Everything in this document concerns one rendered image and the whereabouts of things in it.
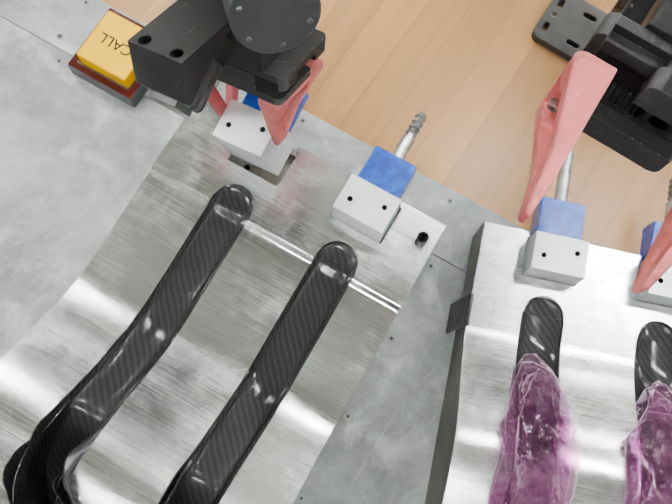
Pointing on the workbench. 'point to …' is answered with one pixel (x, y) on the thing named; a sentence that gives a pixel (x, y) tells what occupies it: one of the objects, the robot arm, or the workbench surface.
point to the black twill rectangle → (460, 313)
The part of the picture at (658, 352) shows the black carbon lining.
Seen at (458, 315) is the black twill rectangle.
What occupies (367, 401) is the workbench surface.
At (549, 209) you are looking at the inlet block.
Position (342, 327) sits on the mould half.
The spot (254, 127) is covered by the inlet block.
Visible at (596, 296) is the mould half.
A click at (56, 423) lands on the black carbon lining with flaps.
